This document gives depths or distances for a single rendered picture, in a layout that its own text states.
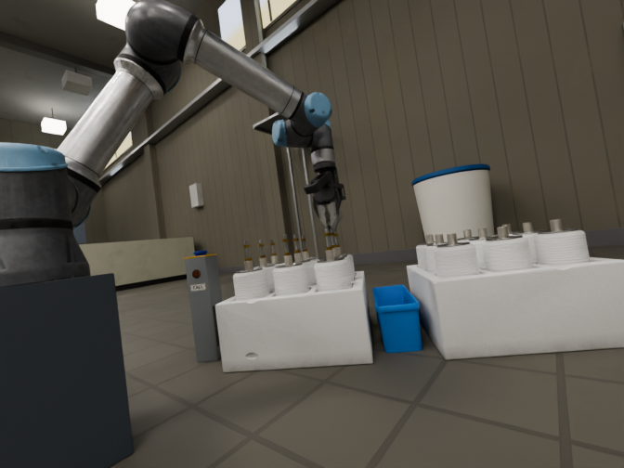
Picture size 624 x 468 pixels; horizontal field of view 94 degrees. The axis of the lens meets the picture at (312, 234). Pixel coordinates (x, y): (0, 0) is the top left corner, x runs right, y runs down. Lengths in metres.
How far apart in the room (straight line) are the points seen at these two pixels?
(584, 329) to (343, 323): 0.51
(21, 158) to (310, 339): 0.64
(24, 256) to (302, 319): 0.53
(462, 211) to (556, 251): 1.63
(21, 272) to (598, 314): 1.04
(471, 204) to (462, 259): 1.72
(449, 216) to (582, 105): 1.31
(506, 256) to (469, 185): 1.70
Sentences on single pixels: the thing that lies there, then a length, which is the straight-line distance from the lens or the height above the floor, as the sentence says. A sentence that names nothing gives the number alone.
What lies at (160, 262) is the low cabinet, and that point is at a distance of 5.76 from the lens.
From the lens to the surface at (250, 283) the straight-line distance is 0.81.
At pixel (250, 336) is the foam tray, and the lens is 0.81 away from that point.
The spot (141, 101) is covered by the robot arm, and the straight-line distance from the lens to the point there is 0.85.
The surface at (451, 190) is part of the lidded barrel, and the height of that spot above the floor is 0.56.
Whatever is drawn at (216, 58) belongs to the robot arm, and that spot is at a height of 0.74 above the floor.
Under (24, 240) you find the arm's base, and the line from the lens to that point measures 0.61.
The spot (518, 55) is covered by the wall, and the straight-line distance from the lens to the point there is 3.33.
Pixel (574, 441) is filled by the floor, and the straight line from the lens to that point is 0.58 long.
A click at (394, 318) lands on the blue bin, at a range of 0.80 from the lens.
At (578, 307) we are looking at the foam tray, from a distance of 0.85.
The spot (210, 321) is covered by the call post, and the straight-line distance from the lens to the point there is 0.95.
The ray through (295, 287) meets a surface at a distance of 0.78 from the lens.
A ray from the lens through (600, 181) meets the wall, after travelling 3.07.
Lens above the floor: 0.30
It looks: 2 degrees up
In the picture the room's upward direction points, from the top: 8 degrees counter-clockwise
